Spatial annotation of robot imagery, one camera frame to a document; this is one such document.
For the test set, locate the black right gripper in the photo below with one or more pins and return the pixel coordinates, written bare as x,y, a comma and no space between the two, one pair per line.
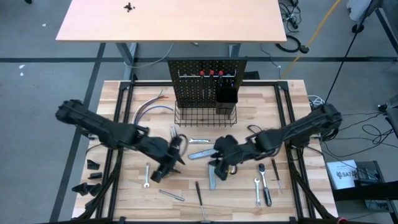
231,149

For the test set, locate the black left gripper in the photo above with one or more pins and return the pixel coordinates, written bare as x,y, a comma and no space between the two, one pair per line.
155,147

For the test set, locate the grey utility knife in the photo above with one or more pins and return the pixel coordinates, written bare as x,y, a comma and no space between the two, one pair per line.
212,179
200,154
173,132

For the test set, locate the small silver combination wrench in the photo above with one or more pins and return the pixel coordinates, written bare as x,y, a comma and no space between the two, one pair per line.
146,175

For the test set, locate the silver metal pen tool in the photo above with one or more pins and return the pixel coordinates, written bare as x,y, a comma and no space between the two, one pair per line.
171,195

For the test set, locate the black screwdriver red cap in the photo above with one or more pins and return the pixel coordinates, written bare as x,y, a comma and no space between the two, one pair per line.
220,73
275,169
211,72
202,73
198,193

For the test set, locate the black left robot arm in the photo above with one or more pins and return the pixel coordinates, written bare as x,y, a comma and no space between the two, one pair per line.
93,123

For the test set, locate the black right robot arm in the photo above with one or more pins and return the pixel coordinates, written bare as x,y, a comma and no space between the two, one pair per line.
298,127

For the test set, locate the black plastic cup bin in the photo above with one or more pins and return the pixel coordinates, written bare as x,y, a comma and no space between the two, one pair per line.
227,107

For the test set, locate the black metal pegboard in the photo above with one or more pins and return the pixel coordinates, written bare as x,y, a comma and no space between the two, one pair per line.
189,93

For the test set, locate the white printed booklet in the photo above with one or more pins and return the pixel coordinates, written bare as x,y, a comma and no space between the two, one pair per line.
340,174

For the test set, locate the light wooden table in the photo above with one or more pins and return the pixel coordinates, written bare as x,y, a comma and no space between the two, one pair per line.
171,21

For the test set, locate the black equipment cart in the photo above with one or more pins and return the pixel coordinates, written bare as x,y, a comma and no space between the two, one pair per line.
373,193

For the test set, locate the small black screws pile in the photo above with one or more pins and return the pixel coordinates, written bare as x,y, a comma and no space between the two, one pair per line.
129,7

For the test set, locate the black round stand base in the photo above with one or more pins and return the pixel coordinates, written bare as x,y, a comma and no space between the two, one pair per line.
357,28

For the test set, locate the white cloth bag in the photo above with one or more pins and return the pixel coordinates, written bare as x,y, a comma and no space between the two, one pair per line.
357,9

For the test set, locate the black plastic bracket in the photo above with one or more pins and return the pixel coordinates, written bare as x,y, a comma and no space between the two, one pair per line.
92,165
95,176
94,189
81,188

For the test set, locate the silver hook rail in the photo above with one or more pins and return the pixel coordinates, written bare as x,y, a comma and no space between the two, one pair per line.
189,75

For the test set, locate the black aluminium table frame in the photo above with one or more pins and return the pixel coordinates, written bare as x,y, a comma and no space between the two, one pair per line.
146,83

